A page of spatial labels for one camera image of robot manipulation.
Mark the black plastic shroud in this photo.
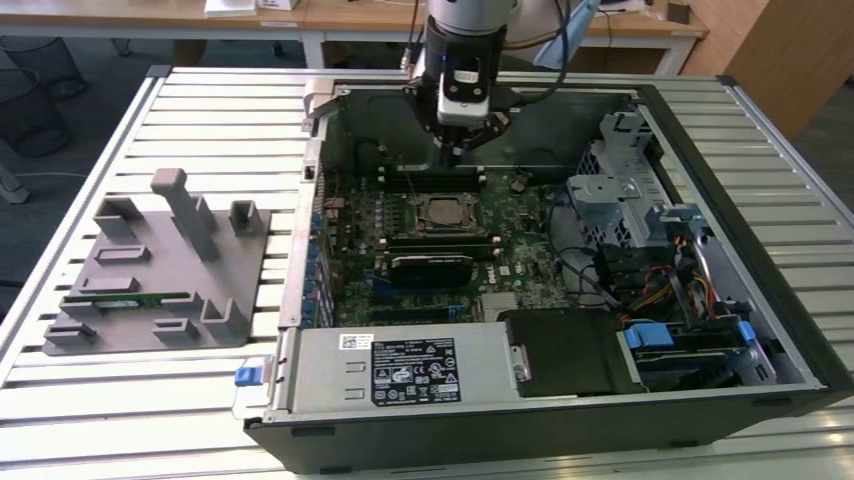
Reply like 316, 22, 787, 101
500, 308, 647, 400

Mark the black graphics card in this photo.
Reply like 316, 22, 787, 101
388, 252, 477, 290

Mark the grey case handle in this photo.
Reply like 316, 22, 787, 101
300, 78, 336, 137

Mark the plastic parts rack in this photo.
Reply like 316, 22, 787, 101
40, 168, 274, 357

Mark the wire locking lever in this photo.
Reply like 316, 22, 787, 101
396, 157, 428, 201

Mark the green RAM stick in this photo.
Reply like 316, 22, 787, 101
61, 291, 189, 308

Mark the orange yellow wire bundle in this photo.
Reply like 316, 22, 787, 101
623, 264, 719, 324

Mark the black mesh wastebasket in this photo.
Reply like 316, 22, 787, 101
0, 67, 73, 157
0, 36, 89, 99

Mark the wooden desk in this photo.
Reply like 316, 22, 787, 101
0, 0, 709, 71

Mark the hard disk in blue carrier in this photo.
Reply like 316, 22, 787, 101
619, 319, 761, 394

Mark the wooden cabinet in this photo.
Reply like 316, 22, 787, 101
680, 0, 854, 142

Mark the green motherboard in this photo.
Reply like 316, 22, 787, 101
317, 167, 580, 326

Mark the silver CPU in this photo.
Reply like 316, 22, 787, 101
422, 197, 468, 224

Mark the black PC case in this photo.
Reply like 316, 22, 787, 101
229, 74, 854, 474

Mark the metal socket cover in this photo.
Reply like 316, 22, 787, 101
416, 193, 483, 235

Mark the silver chipset heatsink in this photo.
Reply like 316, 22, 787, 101
480, 292, 520, 315

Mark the silver metal drive cage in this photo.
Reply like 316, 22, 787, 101
563, 110, 672, 251

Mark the black expansion slot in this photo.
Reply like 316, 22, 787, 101
368, 308, 461, 323

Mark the silver power supply unit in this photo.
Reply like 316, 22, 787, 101
264, 321, 529, 417

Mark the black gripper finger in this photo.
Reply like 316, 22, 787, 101
401, 85, 453, 168
451, 112, 516, 168

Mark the CPU socket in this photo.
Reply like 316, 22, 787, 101
413, 192, 483, 237

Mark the black RAM slot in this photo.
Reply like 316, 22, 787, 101
376, 178, 487, 186
376, 173, 487, 181
382, 239, 503, 246
376, 167, 487, 175
382, 249, 503, 258
382, 233, 503, 241
382, 244, 503, 252
377, 184, 487, 193

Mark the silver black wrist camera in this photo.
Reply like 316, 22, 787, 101
436, 55, 500, 127

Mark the white table leg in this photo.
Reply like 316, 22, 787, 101
0, 134, 33, 205

